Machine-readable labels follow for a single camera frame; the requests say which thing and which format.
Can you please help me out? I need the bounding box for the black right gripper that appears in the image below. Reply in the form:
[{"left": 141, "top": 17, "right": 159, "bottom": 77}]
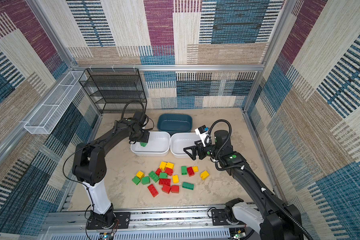
[{"left": 183, "top": 139, "right": 222, "bottom": 161}]

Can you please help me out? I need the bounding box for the small red lego brick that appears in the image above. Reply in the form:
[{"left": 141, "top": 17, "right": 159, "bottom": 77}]
[{"left": 155, "top": 168, "right": 162, "bottom": 177}]

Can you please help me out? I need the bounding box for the long green lego brick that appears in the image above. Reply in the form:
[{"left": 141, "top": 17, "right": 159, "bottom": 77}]
[
  {"left": 182, "top": 182, "right": 195, "bottom": 190},
  {"left": 149, "top": 171, "right": 160, "bottom": 183}
]

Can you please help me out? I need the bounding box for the long red lego brick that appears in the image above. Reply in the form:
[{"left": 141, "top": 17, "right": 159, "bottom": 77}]
[{"left": 148, "top": 184, "right": 159, "bottom": 198}]

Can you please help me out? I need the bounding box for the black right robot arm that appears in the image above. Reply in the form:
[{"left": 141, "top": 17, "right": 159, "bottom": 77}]
[{"left": 184, "top": 119, "right": 313, "bottom": 240}]

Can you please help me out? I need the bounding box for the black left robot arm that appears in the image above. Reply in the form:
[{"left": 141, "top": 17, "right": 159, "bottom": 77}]
[{"left": 72, "top": 100, "right": 150, "bottom": 229}]

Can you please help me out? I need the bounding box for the white right plastic bin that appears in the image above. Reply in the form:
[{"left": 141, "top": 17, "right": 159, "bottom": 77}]
[{"left": 170, "top": 133, "right": 201, "bottom": 159}]

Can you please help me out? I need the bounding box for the white plastic bin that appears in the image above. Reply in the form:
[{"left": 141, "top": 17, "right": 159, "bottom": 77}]
[
  {"left": 131, "top": 131, "right": 171, "bottom": 157},
  {"left": 170, "top": 133, "right": 201, "bottom": 159}
]

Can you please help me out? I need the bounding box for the white left plastic bin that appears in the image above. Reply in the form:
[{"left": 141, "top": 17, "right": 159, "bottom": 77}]
[{"left": 131, "top": 131, "right": 171, "bottom": 157}]

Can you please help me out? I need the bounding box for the green lego brick upright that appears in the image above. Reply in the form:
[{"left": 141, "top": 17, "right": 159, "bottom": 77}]
[{"left": 181, "top": 166, "right": 188, "bottom": 175}]

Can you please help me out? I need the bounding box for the dark teal plastic bin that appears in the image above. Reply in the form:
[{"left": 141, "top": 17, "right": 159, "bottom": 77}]
[{"left": 157, "top": 114, "right": 193, "bottom": 136}]

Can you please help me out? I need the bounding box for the red lego brick centre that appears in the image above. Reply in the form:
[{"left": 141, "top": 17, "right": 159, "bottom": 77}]
[{"left": 165, "top": 168, "right": 174, "bottom": 176}]

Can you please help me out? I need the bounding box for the red flat lego brick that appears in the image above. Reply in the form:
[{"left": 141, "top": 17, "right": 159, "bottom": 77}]
[{"left": 159, "top": 179, "right": 171, "bottom": 186}]

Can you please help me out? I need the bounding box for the red lego brick bottom right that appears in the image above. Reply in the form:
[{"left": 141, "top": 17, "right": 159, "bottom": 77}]
[{"left": 171, "top": 185, "right": 180, "bottom": 194}]

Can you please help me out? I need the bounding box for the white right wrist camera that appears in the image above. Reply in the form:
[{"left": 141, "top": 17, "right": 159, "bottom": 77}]
[{"left": 195, "top": 125, "right": 210, "bottom": 147}]

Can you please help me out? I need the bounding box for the black wire shelf rack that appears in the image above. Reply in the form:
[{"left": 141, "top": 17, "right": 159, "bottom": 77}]
[{"left": 79, "top": 68, "right": 147, "bottom": 114}]

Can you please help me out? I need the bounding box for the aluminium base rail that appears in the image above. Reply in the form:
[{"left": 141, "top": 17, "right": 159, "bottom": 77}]
[{"left": 38, "top": 203, "right": 298, "bottom": 240}]

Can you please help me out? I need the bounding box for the white wire mesh basket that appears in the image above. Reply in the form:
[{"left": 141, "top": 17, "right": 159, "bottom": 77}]
[{"left": 24, "top": 71, "right": 83, "bottom": 135}]

